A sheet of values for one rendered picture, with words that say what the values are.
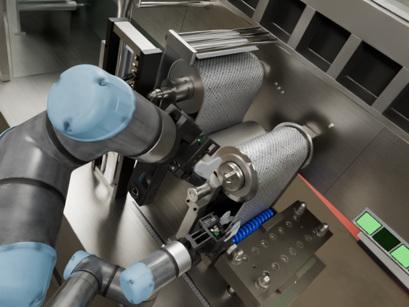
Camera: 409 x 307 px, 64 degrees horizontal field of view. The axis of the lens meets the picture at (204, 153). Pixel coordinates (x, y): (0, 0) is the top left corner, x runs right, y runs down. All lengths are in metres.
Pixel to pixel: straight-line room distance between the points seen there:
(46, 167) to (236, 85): 0.65
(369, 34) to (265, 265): 0.66
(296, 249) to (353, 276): 1.63
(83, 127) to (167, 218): 0.82
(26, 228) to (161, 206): 0.84
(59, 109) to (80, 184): 0.82
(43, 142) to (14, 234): 0.11
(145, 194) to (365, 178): 0.68
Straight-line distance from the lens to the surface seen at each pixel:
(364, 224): 1.09
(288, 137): 0.93
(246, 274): 0.96
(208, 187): 0.85
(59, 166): 0.38
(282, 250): 1.05
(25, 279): 0.31
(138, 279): 0.73
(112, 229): 1.07
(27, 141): 0.39
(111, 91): 0.33
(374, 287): 2.76
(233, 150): 0.80
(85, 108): 0.33
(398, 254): 1.10
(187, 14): 1.34
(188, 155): 0.50
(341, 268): 2.66
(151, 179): 0.50
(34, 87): 1.52
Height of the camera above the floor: 1.81
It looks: 42 degrees down
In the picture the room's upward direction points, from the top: 24 degrees clockwise
